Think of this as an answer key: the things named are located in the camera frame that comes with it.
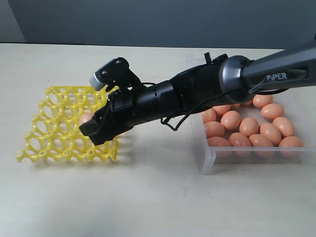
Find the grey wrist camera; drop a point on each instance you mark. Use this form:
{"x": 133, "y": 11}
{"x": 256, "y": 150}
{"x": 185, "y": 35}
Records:
{"x": 115, "y": 73}

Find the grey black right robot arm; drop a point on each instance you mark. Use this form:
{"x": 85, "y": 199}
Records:
{"x": 221, "y": 81}

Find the brown egg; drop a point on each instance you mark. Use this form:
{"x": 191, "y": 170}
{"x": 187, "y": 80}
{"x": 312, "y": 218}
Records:
{"x": 240, "y": 140}
{"x": 290, "y": 142}
{"x": 85, "y": 118}
{"x": 249, "y": 126}
{"x": 221, "y": 110}
{"x": 209, "y": 115}
{"x": 218, "y": 145}
{"x": 285, "y": 126}
{"x": 259, "y": 101}
{"x": 214, "y": 128}
{"x": 271, "y": 132}
{"x": 272, "y": 111}
{"x": 258, "y": 140}
{"x": 231, "y": 120}

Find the clear plastic bin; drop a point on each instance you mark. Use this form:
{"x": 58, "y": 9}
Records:
{"x": 300, "y": 109}

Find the yellow plastic egg tray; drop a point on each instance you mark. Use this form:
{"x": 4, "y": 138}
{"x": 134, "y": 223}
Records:
{"x": 55, "y": 133}

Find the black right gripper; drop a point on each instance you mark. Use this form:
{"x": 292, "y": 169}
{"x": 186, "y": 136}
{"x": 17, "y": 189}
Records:
{"x": 120, "y": 114}

